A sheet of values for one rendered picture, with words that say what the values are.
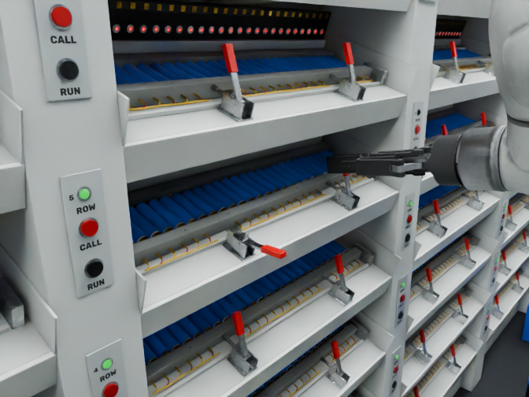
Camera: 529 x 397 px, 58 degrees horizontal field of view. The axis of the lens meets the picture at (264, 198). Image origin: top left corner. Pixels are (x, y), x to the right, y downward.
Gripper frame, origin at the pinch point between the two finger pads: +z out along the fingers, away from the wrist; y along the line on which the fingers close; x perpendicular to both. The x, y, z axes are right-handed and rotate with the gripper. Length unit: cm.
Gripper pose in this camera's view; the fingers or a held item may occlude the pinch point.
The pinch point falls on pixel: (347, 163)
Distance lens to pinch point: 84.5
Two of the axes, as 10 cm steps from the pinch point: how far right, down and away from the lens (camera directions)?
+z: -7.2, -0.2, 6.9
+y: 6.8, -2.4, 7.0
